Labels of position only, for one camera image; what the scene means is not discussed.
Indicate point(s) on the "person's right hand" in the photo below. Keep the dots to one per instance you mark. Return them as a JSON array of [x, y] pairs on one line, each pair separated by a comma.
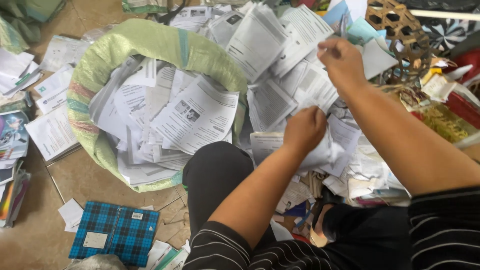
[[345, 62]]

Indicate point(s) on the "person's left hand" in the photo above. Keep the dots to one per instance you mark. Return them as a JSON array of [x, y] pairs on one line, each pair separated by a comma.
[[305, 129]]

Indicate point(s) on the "person's right fingers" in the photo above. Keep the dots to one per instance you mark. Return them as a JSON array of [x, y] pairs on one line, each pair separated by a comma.
[[325, 48]]

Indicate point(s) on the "person's left fingers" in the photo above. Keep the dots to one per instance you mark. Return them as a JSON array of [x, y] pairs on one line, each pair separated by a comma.
[[313, 111]]

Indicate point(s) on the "printed white paper sheet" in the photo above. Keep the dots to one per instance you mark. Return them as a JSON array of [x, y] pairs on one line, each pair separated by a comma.
[[300, 33]]

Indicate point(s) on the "heap of loose printed papers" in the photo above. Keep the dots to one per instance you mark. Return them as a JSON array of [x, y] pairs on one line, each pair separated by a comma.
[[270, 93]]

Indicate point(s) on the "brown woven bamboo basket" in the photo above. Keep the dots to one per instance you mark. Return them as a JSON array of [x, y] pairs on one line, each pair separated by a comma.
[[401, 33]]

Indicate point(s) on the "person's black trouser leg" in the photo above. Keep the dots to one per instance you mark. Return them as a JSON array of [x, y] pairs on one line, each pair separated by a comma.
[[217, 180], [367, 232]]

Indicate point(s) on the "heap of papers in sack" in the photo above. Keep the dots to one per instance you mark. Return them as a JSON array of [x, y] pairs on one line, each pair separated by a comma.
[[168, 116]]

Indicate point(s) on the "red plastic container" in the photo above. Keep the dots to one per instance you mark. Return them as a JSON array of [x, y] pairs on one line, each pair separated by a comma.
[[465, 93]]

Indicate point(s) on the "green woven plastic sack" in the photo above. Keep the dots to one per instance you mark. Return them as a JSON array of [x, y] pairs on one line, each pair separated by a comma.
[[157, 45]]

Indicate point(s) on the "person's black striped shirt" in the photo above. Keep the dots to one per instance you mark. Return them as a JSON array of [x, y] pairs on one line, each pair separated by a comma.
[[442, 232]]

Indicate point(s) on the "small stack of booklets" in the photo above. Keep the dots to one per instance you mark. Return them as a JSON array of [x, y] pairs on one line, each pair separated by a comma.
[[167, 257]]

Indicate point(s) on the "blue plaid notebook cover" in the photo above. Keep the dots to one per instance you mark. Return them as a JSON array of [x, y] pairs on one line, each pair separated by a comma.
[[112, 232]]

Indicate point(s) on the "white paper scrap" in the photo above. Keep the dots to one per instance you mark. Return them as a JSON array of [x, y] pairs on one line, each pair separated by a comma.
[[71, 213]]

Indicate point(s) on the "grey crumpled bag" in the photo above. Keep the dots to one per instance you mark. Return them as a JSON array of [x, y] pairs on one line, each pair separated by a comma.
[[95, 263]]

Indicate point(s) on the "pile of colourful books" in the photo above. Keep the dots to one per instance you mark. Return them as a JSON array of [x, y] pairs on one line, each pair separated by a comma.
[[22, 123]]

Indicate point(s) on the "green folded sack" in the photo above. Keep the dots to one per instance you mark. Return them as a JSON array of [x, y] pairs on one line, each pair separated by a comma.
[[22, 18]]

